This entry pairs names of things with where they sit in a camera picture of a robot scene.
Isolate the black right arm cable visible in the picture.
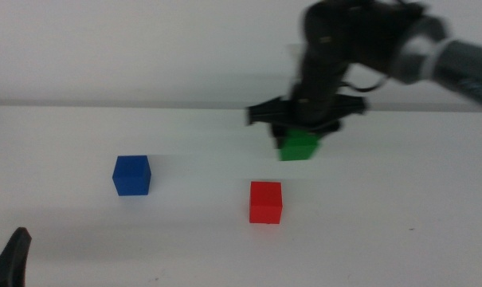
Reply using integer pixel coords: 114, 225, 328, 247
341, 76, 388, 93

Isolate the blue cube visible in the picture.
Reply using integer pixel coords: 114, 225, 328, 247
112, 155, 152, 197

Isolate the red cube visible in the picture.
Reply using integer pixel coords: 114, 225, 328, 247
249, 181, 284, 225

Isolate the green cube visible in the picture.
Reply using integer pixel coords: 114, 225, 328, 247
279, 128, 321, 162

